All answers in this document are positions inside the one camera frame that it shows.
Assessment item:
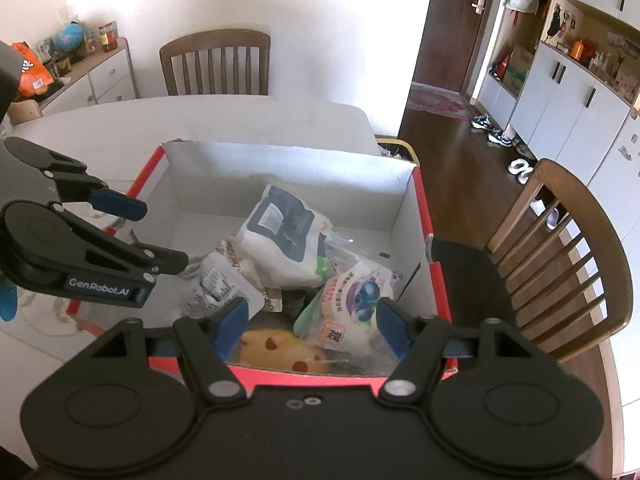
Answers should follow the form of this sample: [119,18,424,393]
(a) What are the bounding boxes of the red cardboard box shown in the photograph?
[65,139,459,397]

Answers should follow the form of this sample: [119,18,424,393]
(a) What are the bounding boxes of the sauce jar with red lid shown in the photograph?
[97,22,119,54]

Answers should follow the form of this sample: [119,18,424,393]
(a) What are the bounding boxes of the yellow rimmed dark bin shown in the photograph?
[374,134,421,166]

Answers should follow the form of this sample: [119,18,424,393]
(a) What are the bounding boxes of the wooden chair with dark seat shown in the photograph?
[429,158,634,362]

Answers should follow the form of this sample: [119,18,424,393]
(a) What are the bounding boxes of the person's left hand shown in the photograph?
[0,275,19,324]

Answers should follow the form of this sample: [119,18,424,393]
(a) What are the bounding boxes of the dark brown entrance door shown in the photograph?
[412,0,502,99]

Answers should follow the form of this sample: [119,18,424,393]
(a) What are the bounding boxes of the white wet wipes pack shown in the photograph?
[234,184,334,289]

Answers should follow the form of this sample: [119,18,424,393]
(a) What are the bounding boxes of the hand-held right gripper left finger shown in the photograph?
[75,296,250,403]

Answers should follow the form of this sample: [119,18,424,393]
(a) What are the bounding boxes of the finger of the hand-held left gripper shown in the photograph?
[50,201,190,309]
[2,137,149,221]

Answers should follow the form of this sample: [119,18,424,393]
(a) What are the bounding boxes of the yellow spotted animal toy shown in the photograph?
[239,327,332,377]

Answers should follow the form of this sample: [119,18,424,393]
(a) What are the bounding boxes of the white and wood wall cabinet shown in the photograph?
[472,0,640,281]

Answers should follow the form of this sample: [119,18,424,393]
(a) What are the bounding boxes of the orange snack bag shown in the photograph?
[10,42,55,97]

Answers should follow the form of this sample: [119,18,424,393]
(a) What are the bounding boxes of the patterned red door rug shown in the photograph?
[407,82,474,122]

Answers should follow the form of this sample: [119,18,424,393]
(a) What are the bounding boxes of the clear printed bread packet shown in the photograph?
[294,259,397,362]

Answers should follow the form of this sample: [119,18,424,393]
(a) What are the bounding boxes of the wooden slat back chair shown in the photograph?
[158,28,272,97]

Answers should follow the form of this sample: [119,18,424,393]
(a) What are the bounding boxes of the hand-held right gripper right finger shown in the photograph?
[377,296,552,403]

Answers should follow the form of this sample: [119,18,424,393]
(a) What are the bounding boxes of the clear packet with black text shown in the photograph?
[184,252,267,322]

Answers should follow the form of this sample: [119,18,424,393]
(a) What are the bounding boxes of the pair of white slippers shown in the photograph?
[507,158,534,186]

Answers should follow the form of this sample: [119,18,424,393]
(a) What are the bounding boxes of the silver foil bag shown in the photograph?
[219,237,287,314]

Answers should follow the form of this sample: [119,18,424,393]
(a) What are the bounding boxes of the black hanging figure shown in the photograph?
[544,4,564,39]

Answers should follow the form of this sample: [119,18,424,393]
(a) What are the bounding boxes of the small brown cardboard box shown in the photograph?
[9,99,42,127]

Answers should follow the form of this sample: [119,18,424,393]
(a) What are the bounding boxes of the white sideboard cabinet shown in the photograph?
[39,37,139,111]

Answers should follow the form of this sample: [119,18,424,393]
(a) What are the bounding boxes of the large cardboard box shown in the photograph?
[502,44,534,91]

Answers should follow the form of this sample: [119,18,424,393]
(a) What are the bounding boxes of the pair of grey slippers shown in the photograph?
[529,199,566,231]

